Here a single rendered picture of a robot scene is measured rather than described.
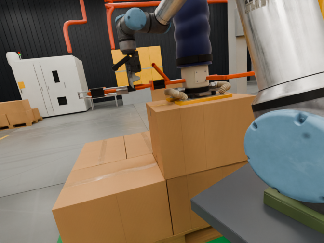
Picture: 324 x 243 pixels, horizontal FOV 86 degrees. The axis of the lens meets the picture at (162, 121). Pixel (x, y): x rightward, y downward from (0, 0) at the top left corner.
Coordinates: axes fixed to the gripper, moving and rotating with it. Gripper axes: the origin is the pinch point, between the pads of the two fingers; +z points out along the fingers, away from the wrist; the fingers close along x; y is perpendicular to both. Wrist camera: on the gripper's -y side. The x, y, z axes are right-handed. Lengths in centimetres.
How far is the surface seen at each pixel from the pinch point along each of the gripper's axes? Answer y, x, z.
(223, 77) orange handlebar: 45, -25, 0
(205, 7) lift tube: 46, -8, -37
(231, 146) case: 52, -20, 41
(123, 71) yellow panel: 36, 727, -46
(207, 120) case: 36.9, -19.8, 22.3
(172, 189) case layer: 13, -19, 60
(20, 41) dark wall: -465, 1065, -278
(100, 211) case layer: -28, -19, 61
